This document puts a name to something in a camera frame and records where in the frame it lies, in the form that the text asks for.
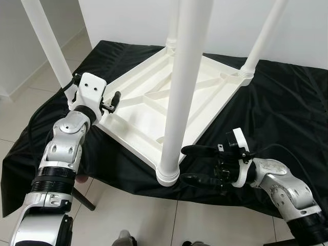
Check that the black table cloth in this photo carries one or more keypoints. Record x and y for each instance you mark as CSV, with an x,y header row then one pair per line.
x,y
266,113

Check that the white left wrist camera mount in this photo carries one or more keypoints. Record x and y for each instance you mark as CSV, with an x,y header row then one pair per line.
x,y
92,87

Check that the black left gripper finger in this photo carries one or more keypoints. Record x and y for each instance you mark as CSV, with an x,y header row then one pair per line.
x,y
117,97

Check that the grey right robot foot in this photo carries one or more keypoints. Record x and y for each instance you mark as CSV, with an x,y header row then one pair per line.
x,y
197,244

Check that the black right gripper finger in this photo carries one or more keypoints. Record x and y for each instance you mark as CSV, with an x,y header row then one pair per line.
x,y
197,179
200,150

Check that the grey robot foot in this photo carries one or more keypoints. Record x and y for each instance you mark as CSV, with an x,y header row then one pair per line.
x,y
197,244
124,238

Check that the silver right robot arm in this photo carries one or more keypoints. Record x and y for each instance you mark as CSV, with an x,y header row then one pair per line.
x,y
287,184

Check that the grey left robot foot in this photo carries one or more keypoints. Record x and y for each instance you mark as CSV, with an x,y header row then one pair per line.
x,y
124,238

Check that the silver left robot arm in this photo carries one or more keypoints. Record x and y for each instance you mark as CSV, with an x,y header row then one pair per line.
x,y
64,143

